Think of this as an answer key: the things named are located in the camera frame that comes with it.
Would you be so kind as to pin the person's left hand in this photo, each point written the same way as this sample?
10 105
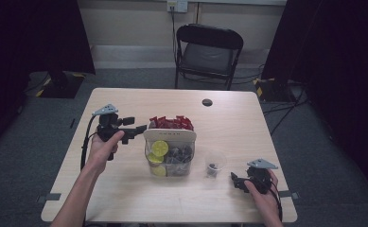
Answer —
102 154

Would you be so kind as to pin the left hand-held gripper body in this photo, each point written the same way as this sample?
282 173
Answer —
107 126

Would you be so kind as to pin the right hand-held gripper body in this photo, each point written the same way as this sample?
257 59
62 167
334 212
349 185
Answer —
260 178

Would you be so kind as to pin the person's right hand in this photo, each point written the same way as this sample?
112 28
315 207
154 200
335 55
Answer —
263 201

